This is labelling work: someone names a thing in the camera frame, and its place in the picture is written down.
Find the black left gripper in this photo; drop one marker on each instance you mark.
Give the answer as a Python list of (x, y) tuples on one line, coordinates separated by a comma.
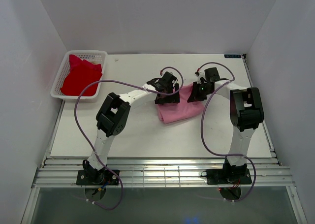
[(173, 98)]

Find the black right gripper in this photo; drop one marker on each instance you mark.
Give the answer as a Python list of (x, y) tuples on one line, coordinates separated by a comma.
[(195, 96)]

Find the pink t shirt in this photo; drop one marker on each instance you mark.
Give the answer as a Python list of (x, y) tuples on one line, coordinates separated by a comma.
[(169, 113)]

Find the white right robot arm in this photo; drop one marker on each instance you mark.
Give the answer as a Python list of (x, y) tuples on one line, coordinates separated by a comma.
[(246, 110)]

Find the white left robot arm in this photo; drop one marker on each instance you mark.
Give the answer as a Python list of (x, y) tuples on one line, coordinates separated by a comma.
[(112, 117)]

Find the blue corner label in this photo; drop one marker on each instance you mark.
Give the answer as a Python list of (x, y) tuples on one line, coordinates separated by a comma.
[(233, 56)]

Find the white plastic mesh basket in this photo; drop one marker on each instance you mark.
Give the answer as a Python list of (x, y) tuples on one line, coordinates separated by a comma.
[(93, 56)]

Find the red t shirt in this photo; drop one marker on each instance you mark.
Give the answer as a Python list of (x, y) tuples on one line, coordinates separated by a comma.
[(81, 74)]

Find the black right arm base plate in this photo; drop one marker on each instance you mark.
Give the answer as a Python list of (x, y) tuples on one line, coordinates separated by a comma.
[(219, 176)]

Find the aluminium rail frame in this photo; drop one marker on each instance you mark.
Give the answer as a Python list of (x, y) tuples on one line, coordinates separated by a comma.
[(160, 173)]

